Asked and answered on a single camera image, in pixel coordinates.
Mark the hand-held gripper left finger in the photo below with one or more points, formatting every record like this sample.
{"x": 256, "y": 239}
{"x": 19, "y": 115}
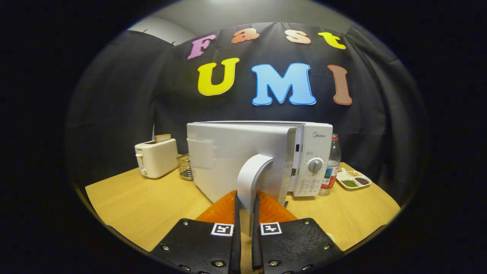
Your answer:
{"x": 237, "y": 228}

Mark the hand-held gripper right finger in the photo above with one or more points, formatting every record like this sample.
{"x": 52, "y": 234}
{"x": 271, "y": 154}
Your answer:
{"x": 255, "y": 228}

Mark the white microwave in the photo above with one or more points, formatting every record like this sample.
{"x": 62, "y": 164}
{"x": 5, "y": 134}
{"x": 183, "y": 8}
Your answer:
{"x": 228, "y": 152}

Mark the clear bottle red label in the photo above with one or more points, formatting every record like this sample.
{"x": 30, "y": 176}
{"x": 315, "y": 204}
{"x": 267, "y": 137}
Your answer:
{"x": 333, "y": 163}

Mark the white toaster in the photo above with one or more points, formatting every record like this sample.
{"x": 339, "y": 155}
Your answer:
{"x": 158, "y": 158}

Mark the white divided bean dish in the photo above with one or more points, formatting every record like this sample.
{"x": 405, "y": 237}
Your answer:
{"x": 354, "y": 180}

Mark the toast slice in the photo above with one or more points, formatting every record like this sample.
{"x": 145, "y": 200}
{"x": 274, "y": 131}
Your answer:
{"x": 163, "y": 138}

